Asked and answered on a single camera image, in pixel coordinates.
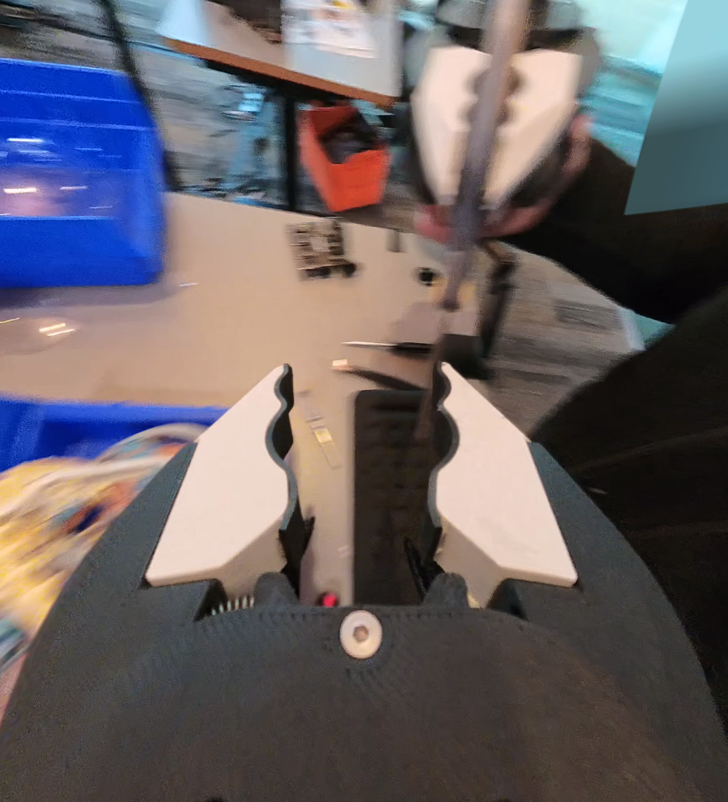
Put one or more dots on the black desk grommet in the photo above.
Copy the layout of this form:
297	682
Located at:
426	276

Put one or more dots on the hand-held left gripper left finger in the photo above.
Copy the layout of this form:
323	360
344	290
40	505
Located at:
226	501

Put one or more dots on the person's right hand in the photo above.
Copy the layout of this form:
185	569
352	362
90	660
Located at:
514	222

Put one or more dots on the orange storage bin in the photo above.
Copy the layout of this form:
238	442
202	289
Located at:
345	169

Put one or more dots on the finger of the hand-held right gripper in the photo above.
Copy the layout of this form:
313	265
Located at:
442	119
539	106

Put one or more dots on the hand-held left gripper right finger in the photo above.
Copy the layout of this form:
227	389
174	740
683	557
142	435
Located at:
502	507

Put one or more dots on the person's black clothing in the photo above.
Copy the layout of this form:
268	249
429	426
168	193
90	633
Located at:
665	501

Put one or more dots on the black tweezers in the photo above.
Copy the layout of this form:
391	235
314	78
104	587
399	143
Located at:
376	374

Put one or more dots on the plastic ball maze puzzle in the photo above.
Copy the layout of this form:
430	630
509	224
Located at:
32	520

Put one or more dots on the large blue plastic bin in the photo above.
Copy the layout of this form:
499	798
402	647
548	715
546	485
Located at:
57	188

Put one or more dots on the small blue plastic bin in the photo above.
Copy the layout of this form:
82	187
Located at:
57	426

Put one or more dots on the small black desk clip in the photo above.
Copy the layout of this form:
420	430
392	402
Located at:
395	240

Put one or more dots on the black dotted wrist rest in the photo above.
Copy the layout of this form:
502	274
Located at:
389	489

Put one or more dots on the person's right forearm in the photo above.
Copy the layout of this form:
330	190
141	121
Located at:
621	238

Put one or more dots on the black hand grip exerciser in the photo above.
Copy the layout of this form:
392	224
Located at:
320	247

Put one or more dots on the grey wood edged table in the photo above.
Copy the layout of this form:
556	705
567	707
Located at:
263	50

